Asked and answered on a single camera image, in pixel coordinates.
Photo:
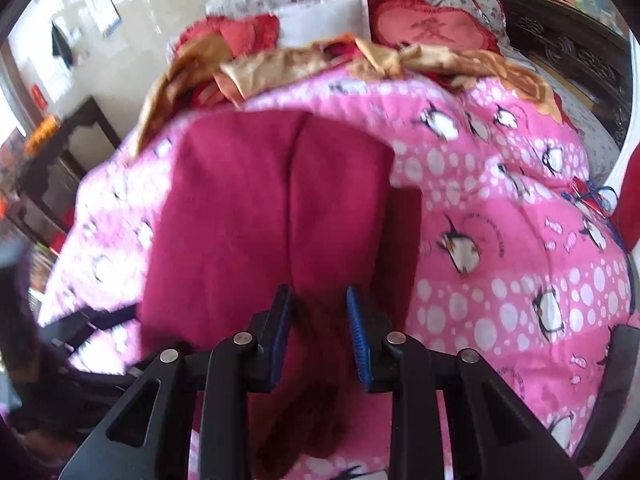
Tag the black wooden side table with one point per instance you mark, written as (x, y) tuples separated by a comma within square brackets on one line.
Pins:
[(85, 120)]

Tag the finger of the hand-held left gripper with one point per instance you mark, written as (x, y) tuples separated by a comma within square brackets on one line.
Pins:
[(90, 325)]

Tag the red heart-shaped pillow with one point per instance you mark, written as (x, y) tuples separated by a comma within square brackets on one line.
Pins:
[(430, 22), (245, 30)]

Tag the wall calendar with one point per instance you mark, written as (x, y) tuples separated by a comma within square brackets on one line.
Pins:
[(102, 5)]

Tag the black curved chair part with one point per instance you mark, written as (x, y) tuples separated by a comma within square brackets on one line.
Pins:
[(610, 390)]

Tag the red cushion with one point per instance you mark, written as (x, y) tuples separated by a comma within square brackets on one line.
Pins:
[(627, 200)]

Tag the white chair frame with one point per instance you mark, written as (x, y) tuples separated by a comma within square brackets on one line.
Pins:
[(622, 150)]

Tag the orange and red patterned blanket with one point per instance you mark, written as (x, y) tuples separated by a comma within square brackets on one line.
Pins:
[(280, 67)]

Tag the dark hanging cloth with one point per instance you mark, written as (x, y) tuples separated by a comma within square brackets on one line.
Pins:
[(61, 42)]

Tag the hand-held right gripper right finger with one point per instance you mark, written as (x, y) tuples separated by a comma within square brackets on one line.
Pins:
[(357, 335)]

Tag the pink penguin print blanket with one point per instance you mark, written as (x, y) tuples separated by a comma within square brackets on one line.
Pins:
[(500, 260)]

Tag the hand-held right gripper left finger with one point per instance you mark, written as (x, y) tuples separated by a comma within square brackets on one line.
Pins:
[(281, 340)]

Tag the white pillow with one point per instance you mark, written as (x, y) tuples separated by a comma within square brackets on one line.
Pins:
[(325, 20)]

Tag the maroon fleece sweater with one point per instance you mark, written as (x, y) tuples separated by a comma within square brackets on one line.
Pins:
[(225, 210)]

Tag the dark carved wooden headboard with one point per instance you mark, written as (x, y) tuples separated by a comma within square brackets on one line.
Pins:
[(575, 50)]

